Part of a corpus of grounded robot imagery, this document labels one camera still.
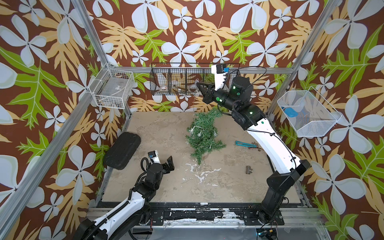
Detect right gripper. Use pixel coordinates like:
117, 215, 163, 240
197, 82, 242, 117

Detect clear string lights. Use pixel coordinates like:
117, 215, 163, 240
188, 123, 218, 138

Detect small green christmas tree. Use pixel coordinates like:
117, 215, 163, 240
186, 109, 227, 165

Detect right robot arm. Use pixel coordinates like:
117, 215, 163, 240
197, 76, 311, 224

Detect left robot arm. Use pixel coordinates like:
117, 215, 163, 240
73, 151, 175, 240

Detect black oval pad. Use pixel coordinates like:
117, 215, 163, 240
104, 132, 141, 170

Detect teal battery connector tool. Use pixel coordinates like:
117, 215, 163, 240
235, 141, 259, 148

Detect small metal pipe fitting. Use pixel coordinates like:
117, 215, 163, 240
246, 166, 253, 175

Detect blue object in basket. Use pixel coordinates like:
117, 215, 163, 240
283, 107, 299, 118

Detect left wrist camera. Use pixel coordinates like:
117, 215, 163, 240
148, 150, 161, 164

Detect black wire basket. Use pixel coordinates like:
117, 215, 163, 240
150, 63, 249, 96

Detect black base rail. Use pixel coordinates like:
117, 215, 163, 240
95, 201, 286, 226

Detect white wire basket left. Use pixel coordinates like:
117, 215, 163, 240
90, 68, 135, 109

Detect white wire basket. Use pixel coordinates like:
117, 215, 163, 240
90, 68, 135, 109
277, 87, 342, 138

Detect white wire basket right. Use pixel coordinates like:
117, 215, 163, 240
277, 87, 342, 138

